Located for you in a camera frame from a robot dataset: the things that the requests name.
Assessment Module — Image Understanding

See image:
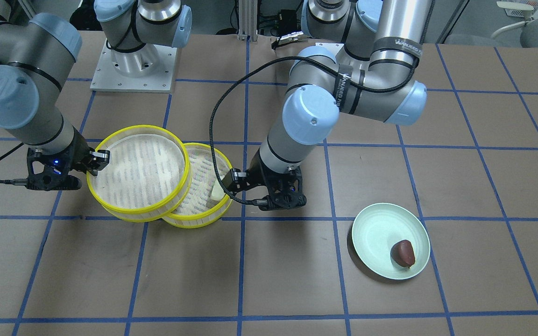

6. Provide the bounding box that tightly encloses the aluminium frame post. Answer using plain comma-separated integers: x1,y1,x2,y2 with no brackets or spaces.
236,0,260,44

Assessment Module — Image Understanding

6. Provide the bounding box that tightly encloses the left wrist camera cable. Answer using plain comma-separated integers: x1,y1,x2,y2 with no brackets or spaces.
209,42,421,206

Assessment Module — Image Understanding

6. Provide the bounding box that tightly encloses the light green plate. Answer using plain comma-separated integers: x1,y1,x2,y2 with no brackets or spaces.
352,203,431,280

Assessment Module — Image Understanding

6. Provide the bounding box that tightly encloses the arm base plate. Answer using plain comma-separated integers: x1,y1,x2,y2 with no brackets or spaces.
315,42,344,54
90,42,180,93

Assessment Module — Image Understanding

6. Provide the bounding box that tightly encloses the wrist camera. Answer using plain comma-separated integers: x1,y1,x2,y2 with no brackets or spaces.
25,147,82,191
257,166,307,211

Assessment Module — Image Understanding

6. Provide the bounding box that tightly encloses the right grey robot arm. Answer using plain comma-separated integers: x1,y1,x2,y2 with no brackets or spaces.
0,0,110,175

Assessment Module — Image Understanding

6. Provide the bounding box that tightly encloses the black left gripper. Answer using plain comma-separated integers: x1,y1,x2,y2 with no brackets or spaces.
223,156,293,199

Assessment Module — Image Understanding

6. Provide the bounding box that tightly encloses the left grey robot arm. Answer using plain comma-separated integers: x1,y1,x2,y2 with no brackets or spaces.
217,0,435,205

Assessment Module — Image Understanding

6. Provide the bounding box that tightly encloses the brown bun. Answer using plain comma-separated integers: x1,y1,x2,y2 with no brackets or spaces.
390,239,416,268

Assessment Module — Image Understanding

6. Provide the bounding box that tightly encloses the white bun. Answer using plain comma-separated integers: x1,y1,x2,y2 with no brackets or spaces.
211,180,226,202

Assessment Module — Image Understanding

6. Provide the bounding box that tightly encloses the yellow bamboo steamer basket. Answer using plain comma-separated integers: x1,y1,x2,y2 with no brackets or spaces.
87,124,191,223
162,142,232,228

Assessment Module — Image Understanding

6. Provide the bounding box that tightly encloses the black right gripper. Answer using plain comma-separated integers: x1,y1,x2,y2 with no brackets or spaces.
62,128,111,176

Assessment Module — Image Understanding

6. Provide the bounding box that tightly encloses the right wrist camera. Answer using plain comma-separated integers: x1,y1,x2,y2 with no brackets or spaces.
25,147,82,191

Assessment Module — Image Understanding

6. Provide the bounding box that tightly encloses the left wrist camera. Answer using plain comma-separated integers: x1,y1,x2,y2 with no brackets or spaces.
257,166,307,211

